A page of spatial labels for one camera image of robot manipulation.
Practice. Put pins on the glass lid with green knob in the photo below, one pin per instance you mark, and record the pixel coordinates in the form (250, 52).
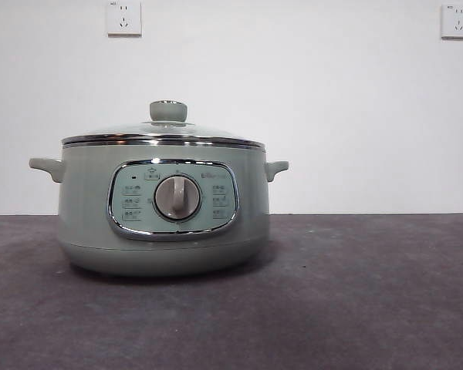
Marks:
(169, 112)

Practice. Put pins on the sage green electric pot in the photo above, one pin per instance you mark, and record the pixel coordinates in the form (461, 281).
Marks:
(85, 200)

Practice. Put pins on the white wall socket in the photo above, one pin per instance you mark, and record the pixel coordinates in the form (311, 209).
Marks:
(457, 21)
(124, 19)

